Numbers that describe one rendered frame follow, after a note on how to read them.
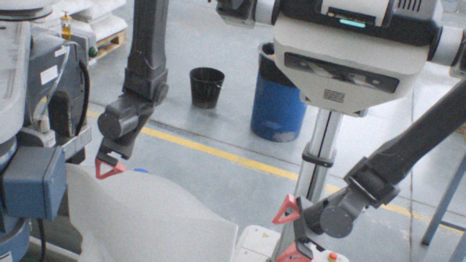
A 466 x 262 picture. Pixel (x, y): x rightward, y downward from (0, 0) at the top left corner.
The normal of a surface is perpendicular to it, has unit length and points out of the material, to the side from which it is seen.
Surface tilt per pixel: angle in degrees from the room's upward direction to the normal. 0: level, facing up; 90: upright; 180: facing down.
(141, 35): 100
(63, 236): 90
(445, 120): 96
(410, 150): 96
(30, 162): 1
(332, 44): 40
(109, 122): 83
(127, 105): 10
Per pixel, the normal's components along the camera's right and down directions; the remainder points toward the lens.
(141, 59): -0.47, 0.55
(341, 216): -0.43, 0.20
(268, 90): -0.62, 0.37
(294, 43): -0.12, -0.36
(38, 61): 0.93, 0.28
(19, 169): 0.11, -0.85
